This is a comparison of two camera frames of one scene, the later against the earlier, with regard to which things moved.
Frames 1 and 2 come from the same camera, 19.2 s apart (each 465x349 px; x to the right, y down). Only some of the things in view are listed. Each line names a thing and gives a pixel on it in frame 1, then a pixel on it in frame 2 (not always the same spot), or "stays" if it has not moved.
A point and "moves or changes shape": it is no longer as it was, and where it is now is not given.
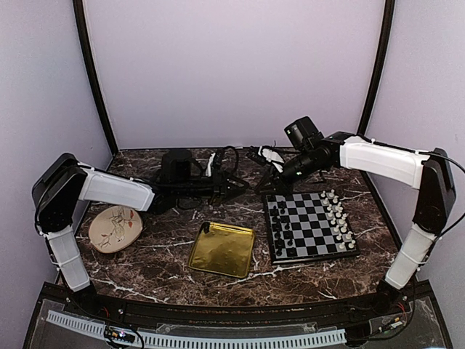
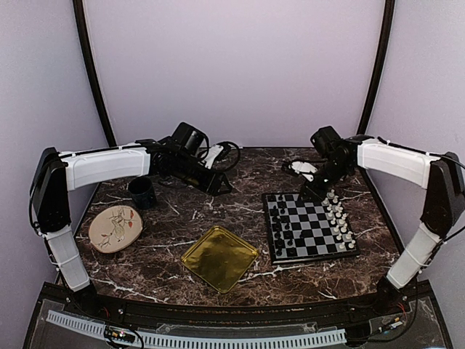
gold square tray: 225,249 moves or changes shape
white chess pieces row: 338,219 stays
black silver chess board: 310,225 stays
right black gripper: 277,182 to 317,194
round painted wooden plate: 115,228 stays
